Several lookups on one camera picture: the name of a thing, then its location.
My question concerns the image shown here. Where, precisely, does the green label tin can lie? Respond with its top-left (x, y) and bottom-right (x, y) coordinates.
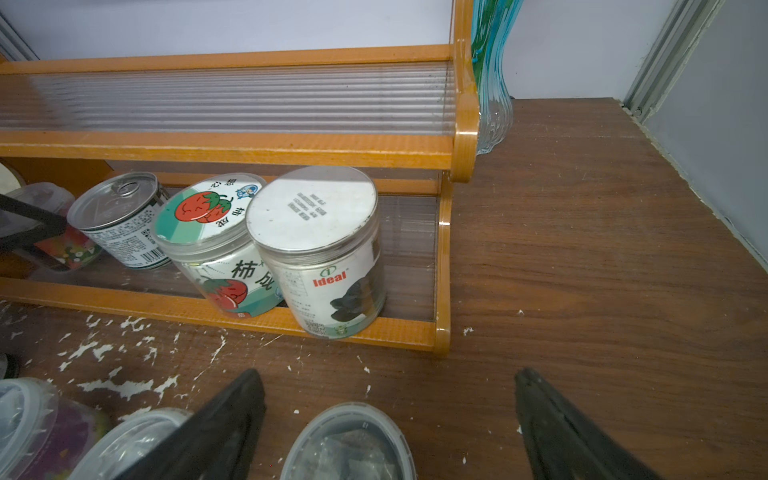
top-left (67, 172), bottom-right (170, 270)

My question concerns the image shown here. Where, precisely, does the strawberry label can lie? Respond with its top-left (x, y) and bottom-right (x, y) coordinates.
top-left (151, 172), bottom-right (283, 318)

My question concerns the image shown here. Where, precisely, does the blue ribbed glass vase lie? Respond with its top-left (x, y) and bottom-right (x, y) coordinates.
top-left (471, 0), bottom-right (523, 155)

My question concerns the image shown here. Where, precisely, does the white lid Ideal can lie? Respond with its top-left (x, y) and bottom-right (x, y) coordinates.
top-left (246, 166), bottom-right (386, 340)

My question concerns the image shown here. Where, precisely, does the wooden three-tier shelf rack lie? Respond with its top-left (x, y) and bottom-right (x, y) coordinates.
top-left (1, 1), bottom-right (479, 355)

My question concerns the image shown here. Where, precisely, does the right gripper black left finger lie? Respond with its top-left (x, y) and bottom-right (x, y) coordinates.
top-left (118, 369), bottom-right (266, 480)

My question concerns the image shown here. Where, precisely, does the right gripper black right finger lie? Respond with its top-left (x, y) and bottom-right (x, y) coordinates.
top-left (515, 368), bottom-right (660, 479)

